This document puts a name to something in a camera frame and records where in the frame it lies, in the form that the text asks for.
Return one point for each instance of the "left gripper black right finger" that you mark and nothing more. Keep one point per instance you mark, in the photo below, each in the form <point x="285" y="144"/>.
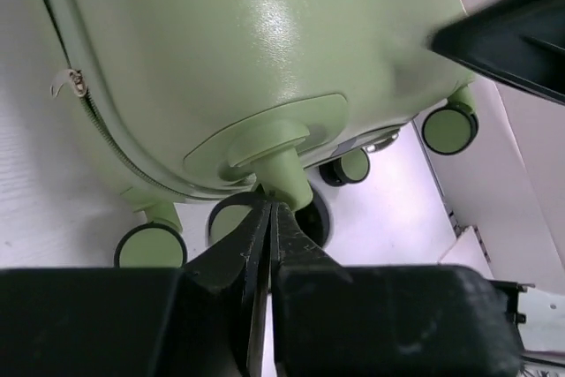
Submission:
<point x="408" y="320"/>

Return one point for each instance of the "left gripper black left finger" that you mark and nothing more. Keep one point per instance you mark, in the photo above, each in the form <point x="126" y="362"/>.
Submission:
<point x="206" y="318"/>

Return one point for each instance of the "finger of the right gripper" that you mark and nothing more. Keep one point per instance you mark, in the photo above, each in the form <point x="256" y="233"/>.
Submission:
<point x="519" y="43"/>

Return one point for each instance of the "light green suitcase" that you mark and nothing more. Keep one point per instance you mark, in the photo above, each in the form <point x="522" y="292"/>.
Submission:
<point x="182" y="100"/>

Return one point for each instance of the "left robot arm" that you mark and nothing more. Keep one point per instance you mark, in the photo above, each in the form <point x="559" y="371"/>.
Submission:
<point x="536" y="317"/>

